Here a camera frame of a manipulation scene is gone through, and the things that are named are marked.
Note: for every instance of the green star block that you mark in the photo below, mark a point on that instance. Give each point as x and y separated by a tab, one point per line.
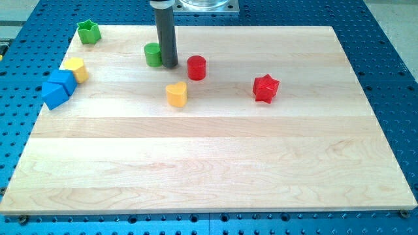
88	32

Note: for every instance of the blue pentagon block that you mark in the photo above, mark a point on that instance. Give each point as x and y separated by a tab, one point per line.
53	95

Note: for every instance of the yellow hexagon block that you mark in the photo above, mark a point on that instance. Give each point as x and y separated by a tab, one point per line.
78	68

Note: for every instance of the red star block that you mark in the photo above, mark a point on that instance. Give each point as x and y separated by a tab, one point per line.
265	88

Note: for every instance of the yellow heart block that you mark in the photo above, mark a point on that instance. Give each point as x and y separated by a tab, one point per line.
177	94

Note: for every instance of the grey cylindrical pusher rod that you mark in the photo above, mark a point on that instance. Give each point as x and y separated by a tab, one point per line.
164	20

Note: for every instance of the light wooden board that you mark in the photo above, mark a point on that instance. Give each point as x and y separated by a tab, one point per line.
118	146

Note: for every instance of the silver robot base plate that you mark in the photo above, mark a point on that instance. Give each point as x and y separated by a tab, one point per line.
201	7

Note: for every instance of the blue perforated table plate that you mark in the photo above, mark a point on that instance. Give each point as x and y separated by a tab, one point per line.
390	87

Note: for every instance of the green cylinder block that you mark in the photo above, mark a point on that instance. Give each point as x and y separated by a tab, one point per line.
153	54

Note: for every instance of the blue cube block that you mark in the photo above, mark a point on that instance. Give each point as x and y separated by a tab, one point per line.
66	79

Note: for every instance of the red cylinder block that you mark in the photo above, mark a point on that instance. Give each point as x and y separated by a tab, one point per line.
196	67

